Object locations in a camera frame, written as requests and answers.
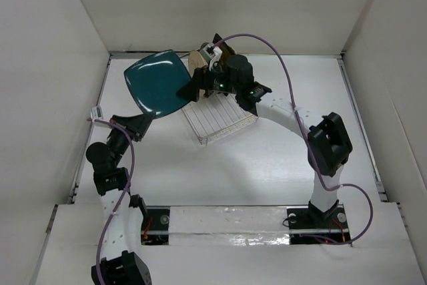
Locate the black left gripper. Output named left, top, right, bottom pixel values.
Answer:
left=106, top=111, right=155, bottom=167

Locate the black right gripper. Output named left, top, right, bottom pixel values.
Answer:
left=176, top=60, right=240, bottom=103

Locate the beige round leaf plate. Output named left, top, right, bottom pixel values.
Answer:
left=188, top=51, right=207, bottom=85

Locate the teal square plate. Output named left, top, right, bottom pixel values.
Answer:
left=123, top=49, right=191, bottom=119

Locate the black and amber square plate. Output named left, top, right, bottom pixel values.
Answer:
left=213, top=33, right=236, bottom=65

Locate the dark teal round plate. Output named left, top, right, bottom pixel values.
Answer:
left=200, top=42, right=210, bottom=49

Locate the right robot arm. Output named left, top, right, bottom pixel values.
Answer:
left=177, top=51, right=353, bottom=227

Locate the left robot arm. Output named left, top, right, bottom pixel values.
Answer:
left=85, top=113, right=155, bottom=284

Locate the wire dish rack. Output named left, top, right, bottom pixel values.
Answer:
left=182, top=93, right=258, bottom=145

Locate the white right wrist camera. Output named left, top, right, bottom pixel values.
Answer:
left=204, top=43, right=222, bottom=71

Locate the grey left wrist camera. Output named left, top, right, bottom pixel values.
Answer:
left=87, top=105, right=103, bottom=122

